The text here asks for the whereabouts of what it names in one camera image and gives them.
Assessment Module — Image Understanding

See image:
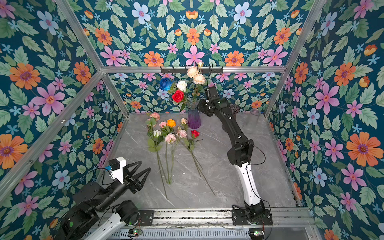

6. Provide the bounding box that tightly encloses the aluminium front rail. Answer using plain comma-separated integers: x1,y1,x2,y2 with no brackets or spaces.
67,207,319,229

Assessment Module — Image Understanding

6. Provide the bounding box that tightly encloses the cream pink peony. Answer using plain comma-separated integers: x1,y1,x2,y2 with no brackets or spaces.
187,62,207,101

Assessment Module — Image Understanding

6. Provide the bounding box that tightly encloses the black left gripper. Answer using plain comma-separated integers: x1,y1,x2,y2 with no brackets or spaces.
93,160,152,216

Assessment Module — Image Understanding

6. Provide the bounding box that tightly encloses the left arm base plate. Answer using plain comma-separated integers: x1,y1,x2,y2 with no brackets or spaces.
138,210,155,227

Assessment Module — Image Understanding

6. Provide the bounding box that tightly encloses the red artificial rose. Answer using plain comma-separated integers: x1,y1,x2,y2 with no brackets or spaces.
172,90,185,103

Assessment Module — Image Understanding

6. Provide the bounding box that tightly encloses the black wall hook rack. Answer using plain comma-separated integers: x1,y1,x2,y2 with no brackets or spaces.
160,66,224,74

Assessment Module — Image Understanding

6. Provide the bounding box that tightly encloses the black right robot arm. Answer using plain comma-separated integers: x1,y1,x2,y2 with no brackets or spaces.
198,87,266,224

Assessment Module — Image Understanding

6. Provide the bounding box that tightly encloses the blue artificial rose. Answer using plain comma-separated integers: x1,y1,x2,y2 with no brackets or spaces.
160,78,173,91

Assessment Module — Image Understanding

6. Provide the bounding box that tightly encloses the small pink rose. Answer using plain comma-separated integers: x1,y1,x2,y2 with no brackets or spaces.
159,122,167,129

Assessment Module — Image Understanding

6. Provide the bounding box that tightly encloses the light pink peony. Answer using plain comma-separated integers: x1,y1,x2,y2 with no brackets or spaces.
165,130,188,144

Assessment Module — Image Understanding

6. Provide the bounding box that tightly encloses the red rose at pile edge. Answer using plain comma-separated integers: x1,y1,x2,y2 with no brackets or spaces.
178,129,215,195

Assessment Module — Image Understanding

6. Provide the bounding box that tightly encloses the pink carnation top flower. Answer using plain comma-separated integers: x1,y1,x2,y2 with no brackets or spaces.
146,113,160,127

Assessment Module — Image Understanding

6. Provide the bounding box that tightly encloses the orange artificial flower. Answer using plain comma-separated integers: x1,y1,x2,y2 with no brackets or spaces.
166,119,176,185

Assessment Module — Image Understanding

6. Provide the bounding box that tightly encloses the clear glass vase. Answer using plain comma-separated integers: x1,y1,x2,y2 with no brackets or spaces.
243,109,261,134

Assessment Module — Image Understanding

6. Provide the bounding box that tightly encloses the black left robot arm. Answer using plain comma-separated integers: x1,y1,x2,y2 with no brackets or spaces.
55,157,151,240

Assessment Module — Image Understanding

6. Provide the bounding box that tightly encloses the dark smoky glass vase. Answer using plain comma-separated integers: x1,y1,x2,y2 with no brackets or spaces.
230,104,240,115

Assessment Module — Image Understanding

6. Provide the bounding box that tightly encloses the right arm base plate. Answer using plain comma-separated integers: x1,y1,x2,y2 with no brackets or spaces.
232,208,273,226

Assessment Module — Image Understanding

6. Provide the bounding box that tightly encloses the purple blue glass vase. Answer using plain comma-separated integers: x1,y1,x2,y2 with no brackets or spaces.
187,100,202,130

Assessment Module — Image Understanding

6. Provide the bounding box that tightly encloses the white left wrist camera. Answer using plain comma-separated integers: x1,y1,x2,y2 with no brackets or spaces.
105,157,127,184

